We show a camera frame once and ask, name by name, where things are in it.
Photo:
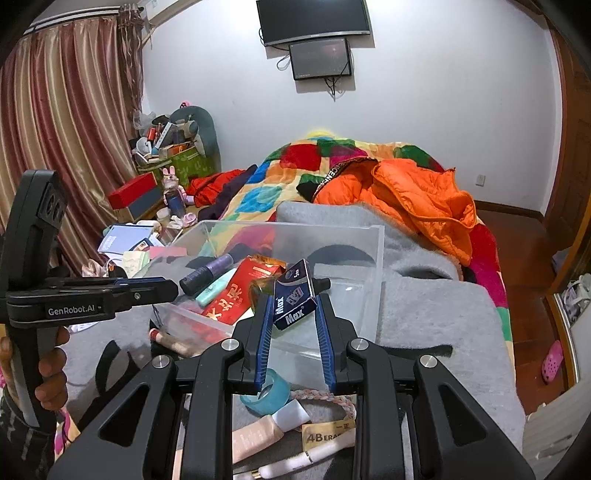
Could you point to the red box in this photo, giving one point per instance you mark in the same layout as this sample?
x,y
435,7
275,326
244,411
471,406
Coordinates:
x,y
131,191

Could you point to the pink notebook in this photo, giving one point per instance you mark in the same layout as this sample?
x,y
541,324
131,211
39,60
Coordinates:
x,y
168,252

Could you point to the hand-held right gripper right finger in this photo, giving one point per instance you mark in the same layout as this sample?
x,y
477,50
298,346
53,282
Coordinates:
x,y
325,350

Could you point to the blue staple box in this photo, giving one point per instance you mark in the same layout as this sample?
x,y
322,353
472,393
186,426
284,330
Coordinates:
x,y
295,295

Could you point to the purple bottle with black cap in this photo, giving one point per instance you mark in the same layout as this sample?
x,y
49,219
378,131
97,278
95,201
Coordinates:
x,y
207,272

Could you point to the person's left forearm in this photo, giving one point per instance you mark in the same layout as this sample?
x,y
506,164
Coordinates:
x,y
21,447

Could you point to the grey blue box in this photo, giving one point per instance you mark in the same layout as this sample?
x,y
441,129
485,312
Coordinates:
x,y
147,205

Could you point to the peach tube with white cap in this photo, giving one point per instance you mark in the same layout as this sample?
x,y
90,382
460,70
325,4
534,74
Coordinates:
x,y
254,438

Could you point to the orange down jacket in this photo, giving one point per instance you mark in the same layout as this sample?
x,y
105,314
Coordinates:
x,y
415,203

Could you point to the mint green tube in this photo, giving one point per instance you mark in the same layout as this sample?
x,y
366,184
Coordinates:
x,y
214,288

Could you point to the light blue book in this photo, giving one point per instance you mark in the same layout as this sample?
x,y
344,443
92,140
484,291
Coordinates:
x,y
120,237

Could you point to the pink clog shoe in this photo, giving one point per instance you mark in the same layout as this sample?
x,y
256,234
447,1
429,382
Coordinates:
x,y
552,362

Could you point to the dark green glass bottle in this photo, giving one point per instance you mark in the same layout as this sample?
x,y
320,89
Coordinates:
x,y
261,288

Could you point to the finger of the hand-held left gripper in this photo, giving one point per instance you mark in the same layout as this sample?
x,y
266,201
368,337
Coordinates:
x,y
147,291
138,279

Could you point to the pale green slim tube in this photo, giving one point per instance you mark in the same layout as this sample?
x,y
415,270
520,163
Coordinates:
x,y
300,461

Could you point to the black wall television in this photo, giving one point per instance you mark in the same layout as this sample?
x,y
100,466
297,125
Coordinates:
x,y
314,18

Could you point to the navy blue bottle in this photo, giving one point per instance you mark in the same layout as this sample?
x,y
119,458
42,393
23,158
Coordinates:
x,y
174,202

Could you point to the white bag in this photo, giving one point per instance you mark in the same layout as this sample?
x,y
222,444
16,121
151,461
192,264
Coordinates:
x,y
577,300

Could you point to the green cardboard box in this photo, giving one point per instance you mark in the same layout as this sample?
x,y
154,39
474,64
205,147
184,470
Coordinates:
x,y
191,166

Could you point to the brown wooden door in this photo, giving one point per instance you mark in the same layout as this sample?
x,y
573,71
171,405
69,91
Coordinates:
x,y
570,138

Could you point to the dark purple garment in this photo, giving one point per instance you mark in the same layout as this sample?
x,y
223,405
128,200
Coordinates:
x,y
231,194

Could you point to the teal tape roll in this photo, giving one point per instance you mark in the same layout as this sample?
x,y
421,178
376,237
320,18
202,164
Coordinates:
x,y
268,394

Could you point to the grey blanket with black pattern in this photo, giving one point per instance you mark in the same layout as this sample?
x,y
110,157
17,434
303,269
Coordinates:
x,y
438,332

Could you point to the striped pink curtain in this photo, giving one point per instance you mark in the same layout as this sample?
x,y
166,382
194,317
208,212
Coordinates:
x,y
69,115

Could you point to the colourful patchwork quilt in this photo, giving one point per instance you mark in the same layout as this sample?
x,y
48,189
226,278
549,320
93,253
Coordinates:
x,y
295,161

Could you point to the red and gold packet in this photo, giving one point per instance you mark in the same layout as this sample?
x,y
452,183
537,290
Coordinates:
x,y
231,300

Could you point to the eraser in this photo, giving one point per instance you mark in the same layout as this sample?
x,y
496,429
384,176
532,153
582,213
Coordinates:
x,y
323,436

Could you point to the person's left hand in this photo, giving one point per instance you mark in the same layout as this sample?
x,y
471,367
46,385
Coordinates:
x,y
53,387

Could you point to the clear plastic storage box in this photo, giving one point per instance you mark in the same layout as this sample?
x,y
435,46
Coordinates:
x,y
351,277

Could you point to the red jacket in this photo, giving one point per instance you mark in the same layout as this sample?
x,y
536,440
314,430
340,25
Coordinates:
x,y
212,184

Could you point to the white suitcase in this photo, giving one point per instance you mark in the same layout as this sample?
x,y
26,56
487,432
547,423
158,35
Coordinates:
x,y
558,429

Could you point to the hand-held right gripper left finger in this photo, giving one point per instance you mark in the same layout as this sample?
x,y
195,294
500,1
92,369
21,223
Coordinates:
x,y
263,341

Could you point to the small black wall monitor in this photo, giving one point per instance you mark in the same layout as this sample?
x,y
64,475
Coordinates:
x,y
321,57

